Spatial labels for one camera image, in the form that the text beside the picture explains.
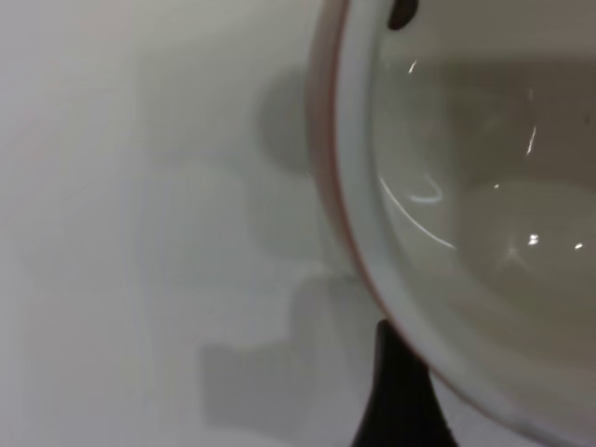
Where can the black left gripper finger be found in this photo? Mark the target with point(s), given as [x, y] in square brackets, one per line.
[400, 410]

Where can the red ceramic mug white inside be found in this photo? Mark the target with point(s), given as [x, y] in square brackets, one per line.
[465, 209]

